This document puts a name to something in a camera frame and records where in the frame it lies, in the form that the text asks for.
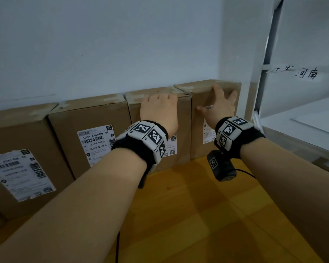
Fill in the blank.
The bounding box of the person's left hand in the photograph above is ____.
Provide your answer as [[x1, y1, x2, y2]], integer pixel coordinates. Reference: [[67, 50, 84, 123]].
[[139, 93, 179, 139]]

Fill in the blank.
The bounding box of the person's right hand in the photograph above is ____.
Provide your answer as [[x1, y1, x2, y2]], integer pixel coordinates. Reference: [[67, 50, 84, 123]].
[[196, 84, 238, 131]]

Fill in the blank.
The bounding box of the person's right forearm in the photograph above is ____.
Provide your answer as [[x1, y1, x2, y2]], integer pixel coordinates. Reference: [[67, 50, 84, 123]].
[[240, 138, 329, 263]]

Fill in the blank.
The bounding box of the person's left forearm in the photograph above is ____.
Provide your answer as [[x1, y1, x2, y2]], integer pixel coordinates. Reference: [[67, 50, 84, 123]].
[[0, 148, 148, 263]]

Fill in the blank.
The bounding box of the black wristband with marker tiles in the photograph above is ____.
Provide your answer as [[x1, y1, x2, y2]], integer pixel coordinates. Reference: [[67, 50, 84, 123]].
[[213, 116, 266, 159], [111, 120, 169, 173]]

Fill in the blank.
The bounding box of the white metal rack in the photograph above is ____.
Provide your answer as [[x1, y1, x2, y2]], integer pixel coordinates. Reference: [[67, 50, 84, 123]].
[[244, 0, 329, 162]]

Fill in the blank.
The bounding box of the white tape strip with handwriting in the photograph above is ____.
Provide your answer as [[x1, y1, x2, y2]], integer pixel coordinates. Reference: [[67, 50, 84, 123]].
[[262, 64, 329, 80]]

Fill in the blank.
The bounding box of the white paper sheet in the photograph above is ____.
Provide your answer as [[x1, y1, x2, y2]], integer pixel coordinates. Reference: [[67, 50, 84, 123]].
[[290, 108, 329, 137]]

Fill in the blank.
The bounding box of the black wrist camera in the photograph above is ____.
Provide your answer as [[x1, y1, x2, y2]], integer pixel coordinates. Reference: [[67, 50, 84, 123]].
[[138, 167, 149, 189], [207, 150, 237, 182]]

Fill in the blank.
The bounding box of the black camera cable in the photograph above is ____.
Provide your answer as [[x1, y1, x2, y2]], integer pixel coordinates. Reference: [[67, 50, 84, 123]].
[[234, 169, 257, 180], [114, 230, 122, 263]]

